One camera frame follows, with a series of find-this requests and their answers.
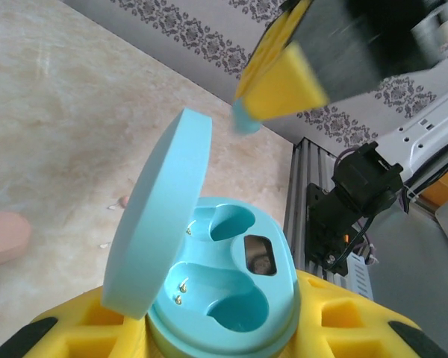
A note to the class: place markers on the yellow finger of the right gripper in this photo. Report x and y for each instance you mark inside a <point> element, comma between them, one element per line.
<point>295,85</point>
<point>269,44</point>

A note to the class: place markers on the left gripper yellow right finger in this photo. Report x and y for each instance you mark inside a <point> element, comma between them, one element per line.
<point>358,328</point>

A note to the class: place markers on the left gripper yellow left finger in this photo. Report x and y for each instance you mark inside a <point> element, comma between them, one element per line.
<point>78,328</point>

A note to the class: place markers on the pink earbud charging case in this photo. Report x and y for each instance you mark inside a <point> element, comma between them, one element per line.
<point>3,238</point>

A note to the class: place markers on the blue earbud charging case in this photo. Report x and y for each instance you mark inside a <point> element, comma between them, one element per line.
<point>160,205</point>

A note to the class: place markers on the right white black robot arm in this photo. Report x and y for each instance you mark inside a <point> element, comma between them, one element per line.
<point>362,182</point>

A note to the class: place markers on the orange box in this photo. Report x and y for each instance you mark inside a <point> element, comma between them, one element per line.
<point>444,186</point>

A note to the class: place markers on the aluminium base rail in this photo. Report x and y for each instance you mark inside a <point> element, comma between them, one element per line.
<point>302,186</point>

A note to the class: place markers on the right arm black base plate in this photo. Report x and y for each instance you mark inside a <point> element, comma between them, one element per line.
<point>325,231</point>

